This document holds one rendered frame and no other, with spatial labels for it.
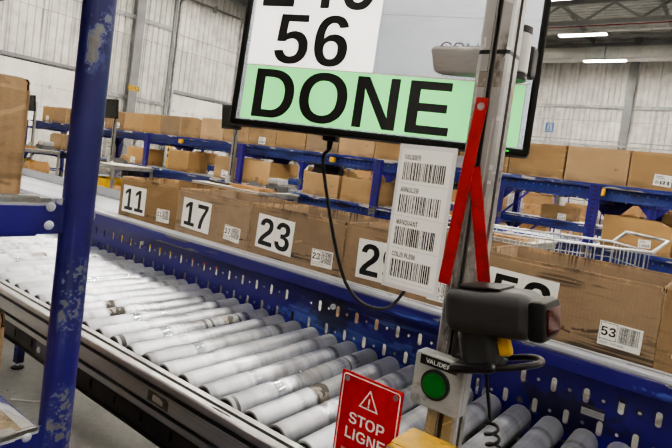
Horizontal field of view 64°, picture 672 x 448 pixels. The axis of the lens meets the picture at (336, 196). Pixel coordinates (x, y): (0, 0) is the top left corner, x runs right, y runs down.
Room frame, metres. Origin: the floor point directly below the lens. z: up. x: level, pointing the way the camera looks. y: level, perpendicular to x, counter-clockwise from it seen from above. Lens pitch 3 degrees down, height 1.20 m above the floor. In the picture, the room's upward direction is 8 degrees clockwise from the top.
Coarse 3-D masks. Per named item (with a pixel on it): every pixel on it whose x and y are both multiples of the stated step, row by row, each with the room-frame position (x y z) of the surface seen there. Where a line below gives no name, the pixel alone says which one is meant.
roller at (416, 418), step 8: (472, 392) 1.19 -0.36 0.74; (472, 400) 1.19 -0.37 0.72; (416, 408) 1.04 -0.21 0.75; (424, 408) 1.04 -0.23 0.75; (408, 416) 1.00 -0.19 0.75; (416, 416) 1.00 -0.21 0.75; (424, 416) 1.02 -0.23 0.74; (400, 424) 0.96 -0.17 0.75; (408, 424) 0.97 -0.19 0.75; (416, 424) 0.99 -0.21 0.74; (424, 424) 1.00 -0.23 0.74; (400, 432) 0.94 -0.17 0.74
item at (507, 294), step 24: (456, 288) 0.62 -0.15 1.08; (480, 288) 0.60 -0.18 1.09; (504, 288) 0.60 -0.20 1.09; (456, 312) 0.61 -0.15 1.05; (480, 312) 0.59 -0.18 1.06; (504, 312) 0.57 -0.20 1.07; (528, 312) 0.56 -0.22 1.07; (552, 312) 0.57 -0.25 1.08; (480, 336) 0.60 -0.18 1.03; (504, 336) 0.58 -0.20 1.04; (528, 336) 0.56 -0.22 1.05; (552, 336) 0.57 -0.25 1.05; (480, 360) 0.60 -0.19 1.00; (504, 360) 0.62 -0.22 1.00
